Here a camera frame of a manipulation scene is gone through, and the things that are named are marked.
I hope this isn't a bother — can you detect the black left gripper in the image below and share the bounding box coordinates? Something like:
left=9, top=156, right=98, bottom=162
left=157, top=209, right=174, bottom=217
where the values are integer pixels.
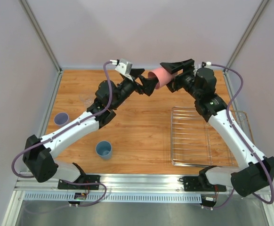
left=112, top=69, right=160, bottom=110

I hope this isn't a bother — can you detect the pink plastic cup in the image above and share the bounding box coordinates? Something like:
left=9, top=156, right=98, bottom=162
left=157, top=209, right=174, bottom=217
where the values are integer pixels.
left=147, top=67, right=177, bottom=89

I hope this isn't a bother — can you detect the clear glass cup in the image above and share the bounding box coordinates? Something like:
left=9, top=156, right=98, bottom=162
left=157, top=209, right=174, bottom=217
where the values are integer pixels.
left=79, top=93, right=95, bottom=106

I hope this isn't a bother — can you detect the blue plastic cup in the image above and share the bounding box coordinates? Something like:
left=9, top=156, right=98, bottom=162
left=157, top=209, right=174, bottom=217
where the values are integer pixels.
left=95, top=141, right=113, bottom=160

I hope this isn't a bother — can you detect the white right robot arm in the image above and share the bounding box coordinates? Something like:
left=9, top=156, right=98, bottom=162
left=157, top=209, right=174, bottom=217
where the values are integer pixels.
left=160, top=59, right=274, bottom=204

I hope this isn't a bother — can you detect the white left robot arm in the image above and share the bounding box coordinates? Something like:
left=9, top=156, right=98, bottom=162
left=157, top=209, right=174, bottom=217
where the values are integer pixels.
left=23, top=69, right=158, bottom=189

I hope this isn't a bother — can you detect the purple plastic cup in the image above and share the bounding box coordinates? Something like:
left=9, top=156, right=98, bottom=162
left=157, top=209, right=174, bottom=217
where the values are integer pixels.
left=54, top=112, right=70, bottom=127

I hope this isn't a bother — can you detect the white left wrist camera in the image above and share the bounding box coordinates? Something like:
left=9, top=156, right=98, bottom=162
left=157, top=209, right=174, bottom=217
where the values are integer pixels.
left=115, top=59, right=132, bottom=75

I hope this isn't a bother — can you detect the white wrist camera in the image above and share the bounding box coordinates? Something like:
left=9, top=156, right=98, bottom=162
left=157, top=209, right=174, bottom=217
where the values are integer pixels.
left=198, top=61, right=212, bottom=69
left=115, top=59, right=132, bottom=75

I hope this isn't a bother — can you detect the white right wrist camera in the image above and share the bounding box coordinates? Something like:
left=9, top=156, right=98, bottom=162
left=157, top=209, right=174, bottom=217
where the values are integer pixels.
left=198, top=61, right=212, bottom=69

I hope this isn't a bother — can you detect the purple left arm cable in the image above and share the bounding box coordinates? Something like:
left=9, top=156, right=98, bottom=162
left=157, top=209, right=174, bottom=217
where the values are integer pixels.
left=11, top=60, right=119, bottom=178

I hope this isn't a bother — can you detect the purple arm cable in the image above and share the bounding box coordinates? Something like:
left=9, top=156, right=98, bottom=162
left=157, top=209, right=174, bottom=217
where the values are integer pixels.
left=211, top=63, right=274, bottom=204
left=11, top=60, right=119, bottom=178

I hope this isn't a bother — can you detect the metal wire dish rack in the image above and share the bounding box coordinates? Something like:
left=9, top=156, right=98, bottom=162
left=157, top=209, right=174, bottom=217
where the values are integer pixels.
left=170, top=107, right=238, bottom=168

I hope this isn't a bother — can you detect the aluminium front rail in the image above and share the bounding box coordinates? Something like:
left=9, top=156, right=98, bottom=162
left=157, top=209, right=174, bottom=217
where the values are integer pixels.
left=14, top=174, right=184, bottom=194

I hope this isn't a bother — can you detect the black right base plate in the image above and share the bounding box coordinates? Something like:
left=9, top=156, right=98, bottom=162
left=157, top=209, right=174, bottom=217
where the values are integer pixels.
left=179, top=176, right=226, bottom=192

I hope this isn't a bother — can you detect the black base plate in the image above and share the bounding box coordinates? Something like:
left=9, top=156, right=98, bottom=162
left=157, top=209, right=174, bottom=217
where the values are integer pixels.
left=57, top=174, right=100, bottom=190
left=179, top=176, right=226, bottom=192

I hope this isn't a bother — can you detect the aluminium frame post right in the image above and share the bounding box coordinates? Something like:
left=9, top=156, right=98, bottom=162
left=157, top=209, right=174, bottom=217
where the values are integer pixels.
left=226, top=0, right=271, bottom=67

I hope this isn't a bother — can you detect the aluminium frame post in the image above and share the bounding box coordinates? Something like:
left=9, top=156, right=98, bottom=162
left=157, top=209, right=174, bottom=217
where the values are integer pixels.
left=19, top=0, right=62, bottom=73
left=226, top=0, right=271, bottom=67

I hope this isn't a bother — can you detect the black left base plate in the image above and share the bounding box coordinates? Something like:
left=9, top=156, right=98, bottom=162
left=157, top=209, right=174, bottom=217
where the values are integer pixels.
left=57, top=174, right=100, bottom=190

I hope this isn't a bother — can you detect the aluminium frame post left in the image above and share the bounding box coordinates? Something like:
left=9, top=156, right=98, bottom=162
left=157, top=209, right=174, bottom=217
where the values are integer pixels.
left=19, top=0, right=62, bottom=73

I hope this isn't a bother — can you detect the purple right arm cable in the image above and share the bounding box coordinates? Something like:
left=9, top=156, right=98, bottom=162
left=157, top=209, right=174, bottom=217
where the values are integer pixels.
left=211, top=63, right=274, bottom=204

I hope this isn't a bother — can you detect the white slotted cable duct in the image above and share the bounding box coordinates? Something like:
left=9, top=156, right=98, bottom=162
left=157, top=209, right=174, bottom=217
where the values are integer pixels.
left=23, top=191, right=201, bottom=203

